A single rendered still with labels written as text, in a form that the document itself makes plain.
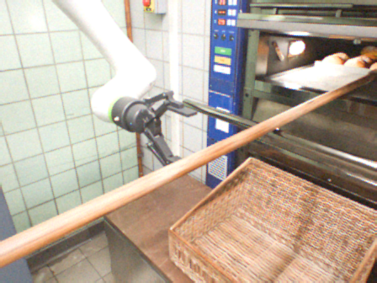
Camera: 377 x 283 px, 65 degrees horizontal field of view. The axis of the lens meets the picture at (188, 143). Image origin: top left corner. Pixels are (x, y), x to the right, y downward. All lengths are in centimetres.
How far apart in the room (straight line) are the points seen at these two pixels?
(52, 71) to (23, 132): 35
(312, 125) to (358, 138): 16
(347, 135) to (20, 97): 145
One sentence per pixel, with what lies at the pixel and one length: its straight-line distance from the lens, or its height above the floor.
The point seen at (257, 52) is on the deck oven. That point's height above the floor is 129.
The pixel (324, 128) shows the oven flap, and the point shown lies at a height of 106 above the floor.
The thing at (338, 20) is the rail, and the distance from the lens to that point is 92.
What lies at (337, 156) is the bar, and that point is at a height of 116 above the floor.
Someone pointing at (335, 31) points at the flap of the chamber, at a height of 140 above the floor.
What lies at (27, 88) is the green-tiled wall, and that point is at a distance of 168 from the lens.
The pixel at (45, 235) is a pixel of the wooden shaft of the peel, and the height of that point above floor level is 120.
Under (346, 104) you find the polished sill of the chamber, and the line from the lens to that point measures 109.
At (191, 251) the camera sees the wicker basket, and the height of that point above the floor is 71.
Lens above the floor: 147
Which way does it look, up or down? 26 degrees down
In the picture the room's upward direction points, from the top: straight up
